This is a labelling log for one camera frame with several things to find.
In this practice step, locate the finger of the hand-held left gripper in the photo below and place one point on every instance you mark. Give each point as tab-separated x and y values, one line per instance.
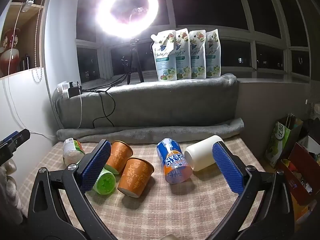
21	137

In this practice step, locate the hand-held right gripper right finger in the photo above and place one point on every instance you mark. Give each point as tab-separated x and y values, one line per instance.
228	168

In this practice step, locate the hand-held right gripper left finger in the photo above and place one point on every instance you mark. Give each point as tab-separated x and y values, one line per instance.
96	166

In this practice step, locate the green plastic cup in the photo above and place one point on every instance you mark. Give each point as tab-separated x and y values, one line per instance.
106	182

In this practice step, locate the orange patterned paper cup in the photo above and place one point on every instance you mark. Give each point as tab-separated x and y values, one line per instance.
120	153
136	177

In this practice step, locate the clear cup with green label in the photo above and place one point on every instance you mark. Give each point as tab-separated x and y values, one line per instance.
71	152

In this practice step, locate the white plastic cup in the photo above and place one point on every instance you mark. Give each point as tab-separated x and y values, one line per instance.
200	155

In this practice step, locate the blue and orange cup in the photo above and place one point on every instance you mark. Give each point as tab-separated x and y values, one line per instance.
173	162

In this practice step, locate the green paper bag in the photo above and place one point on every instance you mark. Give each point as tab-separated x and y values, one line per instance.
281	140

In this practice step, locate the white power strip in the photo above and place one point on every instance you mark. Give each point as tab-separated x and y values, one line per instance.
61	88

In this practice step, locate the rolled grey blanket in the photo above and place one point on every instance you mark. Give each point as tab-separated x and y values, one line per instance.
150	132

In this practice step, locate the plaid tablecloth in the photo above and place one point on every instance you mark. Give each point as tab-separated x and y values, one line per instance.
175	210

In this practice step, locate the red cardboard box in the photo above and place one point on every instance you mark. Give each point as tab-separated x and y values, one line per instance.
300	175

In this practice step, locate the black power adapter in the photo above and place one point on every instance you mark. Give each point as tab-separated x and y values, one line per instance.
75	88

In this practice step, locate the grey fleece blanket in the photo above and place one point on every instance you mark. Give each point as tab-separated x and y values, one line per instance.
162	102

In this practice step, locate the wooden shelf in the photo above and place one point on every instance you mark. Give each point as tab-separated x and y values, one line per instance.
27	30

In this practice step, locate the black tripod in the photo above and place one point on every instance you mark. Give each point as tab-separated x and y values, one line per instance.
132	60

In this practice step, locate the floral refill pouch with spout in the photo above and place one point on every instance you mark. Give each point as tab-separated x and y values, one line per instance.
163	60

